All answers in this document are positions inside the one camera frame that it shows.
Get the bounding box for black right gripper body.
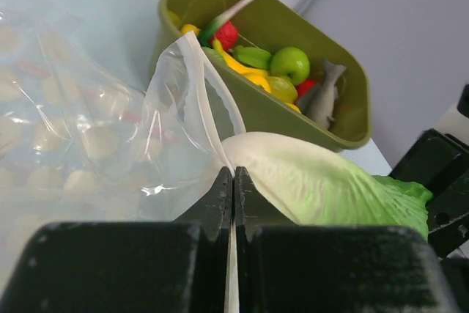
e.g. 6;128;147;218
388;84;469;292

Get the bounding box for olive green plastic bin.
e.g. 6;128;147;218
149;0;372;151

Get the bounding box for yellow toy banana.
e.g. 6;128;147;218
212;39;269;77

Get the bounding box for clear white-dotted zip bag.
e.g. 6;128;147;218
1;10;245;296

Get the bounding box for green toy apple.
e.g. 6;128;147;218
270;47;311;86

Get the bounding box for green toy lettuce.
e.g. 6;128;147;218
222;132;433;239

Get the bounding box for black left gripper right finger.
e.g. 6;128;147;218
234;168;458;312

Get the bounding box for yellow-green toy starfruit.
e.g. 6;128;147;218
232;45;272;70

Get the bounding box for grey toy fish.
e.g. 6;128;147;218
295;59;347;130

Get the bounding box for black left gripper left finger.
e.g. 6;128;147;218
1;168;233;312

